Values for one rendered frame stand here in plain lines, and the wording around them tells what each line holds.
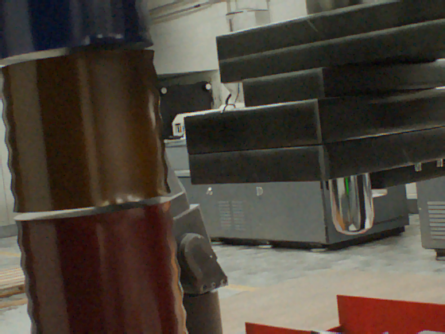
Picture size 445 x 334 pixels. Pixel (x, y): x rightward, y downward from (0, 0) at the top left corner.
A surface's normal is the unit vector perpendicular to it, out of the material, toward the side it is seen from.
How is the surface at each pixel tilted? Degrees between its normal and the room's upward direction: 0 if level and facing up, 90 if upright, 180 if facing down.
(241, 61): 90
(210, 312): 90
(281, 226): 90
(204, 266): 90
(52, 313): 76
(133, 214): 104
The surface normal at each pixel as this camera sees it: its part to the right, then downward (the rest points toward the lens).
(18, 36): -0.50, 0.35
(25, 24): -0.44, -0.15
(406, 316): -0.78, 0.12
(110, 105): 0.47, 0.24
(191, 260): 0.69, -0.04
